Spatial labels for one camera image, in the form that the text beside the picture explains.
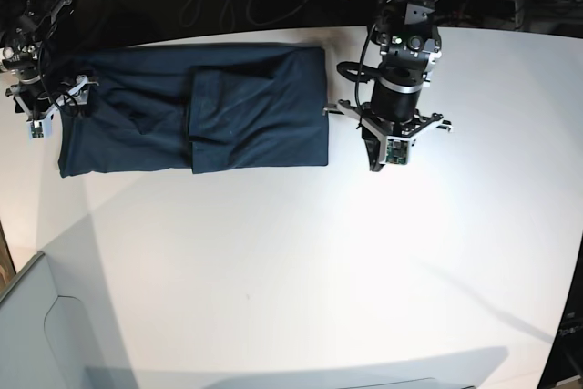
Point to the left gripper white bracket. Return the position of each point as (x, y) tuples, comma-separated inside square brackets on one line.
[(390, 124)]

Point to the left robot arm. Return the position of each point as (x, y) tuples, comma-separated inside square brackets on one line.
[(399, 55)]

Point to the grey plastic bin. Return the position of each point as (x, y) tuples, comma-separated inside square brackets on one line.
[(47, 339)]

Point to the dark blue T-shirt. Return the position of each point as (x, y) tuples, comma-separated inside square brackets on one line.
[(204, 108)]

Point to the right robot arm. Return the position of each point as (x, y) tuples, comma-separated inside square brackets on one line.
[(25, 54)]

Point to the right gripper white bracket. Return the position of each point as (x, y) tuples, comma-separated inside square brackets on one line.
[(72, 97)]

